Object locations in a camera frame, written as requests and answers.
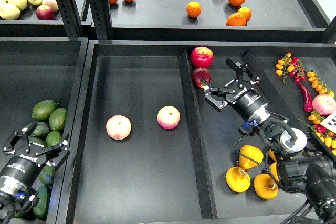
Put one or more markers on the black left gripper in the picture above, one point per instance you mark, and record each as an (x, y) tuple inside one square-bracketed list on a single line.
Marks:
[(23, 168)]

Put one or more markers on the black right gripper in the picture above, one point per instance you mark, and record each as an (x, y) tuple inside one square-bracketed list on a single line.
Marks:
[(239, 93)]

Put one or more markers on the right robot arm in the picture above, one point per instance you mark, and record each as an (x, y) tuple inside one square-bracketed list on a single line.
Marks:
[(313, 175)]

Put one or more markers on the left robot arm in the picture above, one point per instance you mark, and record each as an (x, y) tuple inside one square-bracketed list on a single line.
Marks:
[(16, 201)]

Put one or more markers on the avocado centre dark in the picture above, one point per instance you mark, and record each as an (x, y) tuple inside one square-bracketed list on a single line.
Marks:
[(36, 140)]

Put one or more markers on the avocado middle left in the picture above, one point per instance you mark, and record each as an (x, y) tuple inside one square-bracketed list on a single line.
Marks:
[(41, 131)]

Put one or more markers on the avocado middle right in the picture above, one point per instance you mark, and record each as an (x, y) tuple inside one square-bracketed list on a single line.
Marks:
[(53, 138)]

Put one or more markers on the avocado lower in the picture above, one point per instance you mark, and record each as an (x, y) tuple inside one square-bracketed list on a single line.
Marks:
[(47, 175)]

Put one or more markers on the avocado bottom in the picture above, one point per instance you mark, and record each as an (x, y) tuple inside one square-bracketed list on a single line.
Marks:
[(41, 209)]

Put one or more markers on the yellow pear bottom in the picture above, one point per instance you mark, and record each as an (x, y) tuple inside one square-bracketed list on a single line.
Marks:
[(265, 187)]

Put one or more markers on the yellow pear shelf front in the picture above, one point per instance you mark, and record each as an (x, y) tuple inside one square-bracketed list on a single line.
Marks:
[(9, 11)]

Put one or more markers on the dark red apple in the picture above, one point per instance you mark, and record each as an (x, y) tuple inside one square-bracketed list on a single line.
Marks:
[(198, 74)]

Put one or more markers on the bright red apple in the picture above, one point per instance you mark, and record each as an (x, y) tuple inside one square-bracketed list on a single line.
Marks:
[(201, 57)]

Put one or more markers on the orange shelf front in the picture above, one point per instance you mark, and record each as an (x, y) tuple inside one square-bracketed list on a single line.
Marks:
[(236, 19)]

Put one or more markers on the pink apple centre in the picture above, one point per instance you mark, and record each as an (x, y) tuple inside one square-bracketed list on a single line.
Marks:
[(168, 117)]

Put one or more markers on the pink apple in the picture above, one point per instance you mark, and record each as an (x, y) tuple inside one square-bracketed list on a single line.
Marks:
[(118, 127), (324, 104), (168, 117)]

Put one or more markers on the orange shelf right small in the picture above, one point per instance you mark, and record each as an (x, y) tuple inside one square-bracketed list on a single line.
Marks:
[(246, 12)]

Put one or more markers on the orange shelf centre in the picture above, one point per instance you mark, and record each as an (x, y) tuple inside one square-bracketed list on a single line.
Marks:
[(193, 9)]

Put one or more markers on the cherry tomato vine upper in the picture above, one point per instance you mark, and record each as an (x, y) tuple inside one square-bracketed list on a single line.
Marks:
[(290, 66)]

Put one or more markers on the cherry tomato vine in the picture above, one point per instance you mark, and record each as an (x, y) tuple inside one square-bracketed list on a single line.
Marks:
[(290, 66), (327, 137)]

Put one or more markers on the black left tray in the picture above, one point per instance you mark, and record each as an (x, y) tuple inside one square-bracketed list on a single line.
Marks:
[(36, 69)]

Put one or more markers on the black tray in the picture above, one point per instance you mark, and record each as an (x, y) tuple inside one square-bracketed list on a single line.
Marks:
[(157, 175), (36, 69)]

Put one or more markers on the pink apple left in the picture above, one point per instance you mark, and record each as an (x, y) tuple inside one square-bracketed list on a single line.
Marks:
[(118, 127)]

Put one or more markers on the red chili pepper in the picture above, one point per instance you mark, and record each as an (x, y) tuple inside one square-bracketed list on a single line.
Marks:
[(307, 99)]

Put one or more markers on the black upper shelf board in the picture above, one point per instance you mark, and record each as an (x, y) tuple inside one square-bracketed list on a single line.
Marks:
[(271, 20)]

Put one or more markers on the black centre tray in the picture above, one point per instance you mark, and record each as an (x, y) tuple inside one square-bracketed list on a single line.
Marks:
[(157, 175)]

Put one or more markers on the pink apple far right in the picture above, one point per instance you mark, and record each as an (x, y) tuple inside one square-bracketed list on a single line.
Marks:
[(324, 104)]

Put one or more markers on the checkered marker card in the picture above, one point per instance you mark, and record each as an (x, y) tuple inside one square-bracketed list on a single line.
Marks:
[(330, 122)]

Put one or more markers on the cherry tomato vine lower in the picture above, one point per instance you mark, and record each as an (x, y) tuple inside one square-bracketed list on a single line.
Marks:
[(327, 137)]

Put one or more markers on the red apple on shelf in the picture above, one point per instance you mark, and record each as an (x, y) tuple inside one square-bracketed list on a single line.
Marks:
[(45, 12)]

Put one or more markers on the black shelf upright left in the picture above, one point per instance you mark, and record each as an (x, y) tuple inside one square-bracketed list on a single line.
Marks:
[(70, 17)]

